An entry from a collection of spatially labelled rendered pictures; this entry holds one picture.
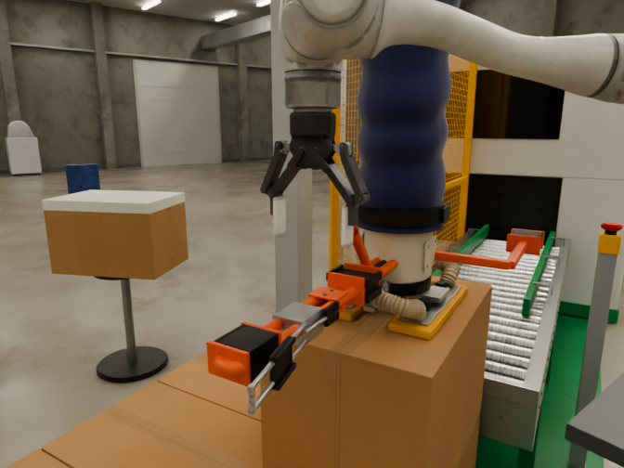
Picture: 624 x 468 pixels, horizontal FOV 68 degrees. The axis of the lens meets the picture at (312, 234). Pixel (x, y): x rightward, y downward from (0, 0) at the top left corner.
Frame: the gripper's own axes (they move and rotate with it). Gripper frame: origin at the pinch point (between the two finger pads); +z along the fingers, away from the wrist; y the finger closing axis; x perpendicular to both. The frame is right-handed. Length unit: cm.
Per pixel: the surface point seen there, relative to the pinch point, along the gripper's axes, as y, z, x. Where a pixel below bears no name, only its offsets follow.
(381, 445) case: -9.5, 45.0, -11.8
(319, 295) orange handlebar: 0.9, 12.7, -4.4
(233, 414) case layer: 45, 67, -28
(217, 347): 1.9, 12.5, 21.7
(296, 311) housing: 0.3, 12.7, 4.3
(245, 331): 1.4, 12.1, 16.3
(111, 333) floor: 233, 121, -114
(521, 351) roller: -22, 66, -119
